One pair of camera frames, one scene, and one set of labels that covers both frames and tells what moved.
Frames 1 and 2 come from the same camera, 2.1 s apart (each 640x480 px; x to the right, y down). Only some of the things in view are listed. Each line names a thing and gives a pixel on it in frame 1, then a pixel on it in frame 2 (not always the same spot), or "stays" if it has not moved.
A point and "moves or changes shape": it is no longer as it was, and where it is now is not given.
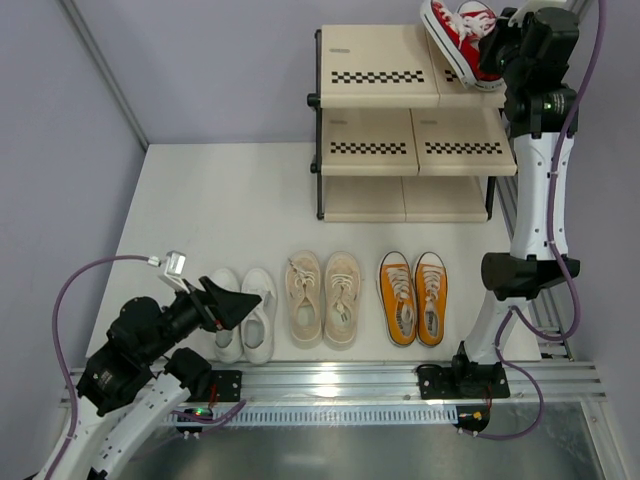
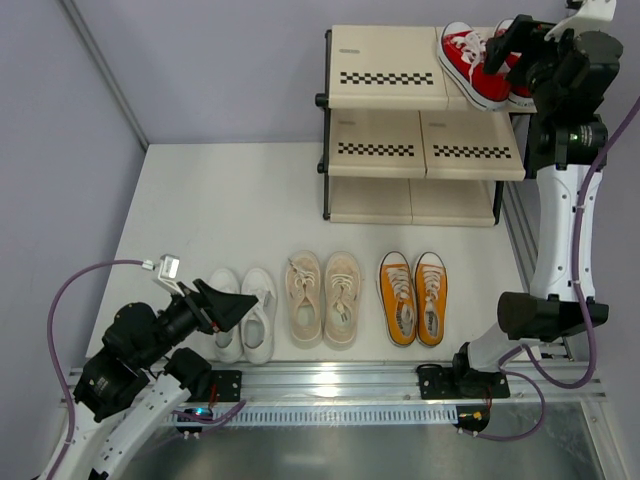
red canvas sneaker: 457,30 moves or changes shape
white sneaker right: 258,326 stays
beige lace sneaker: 303,277 stays
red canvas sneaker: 462,31 moves or changes shape
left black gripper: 206,307 stays
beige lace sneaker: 342,283 stays
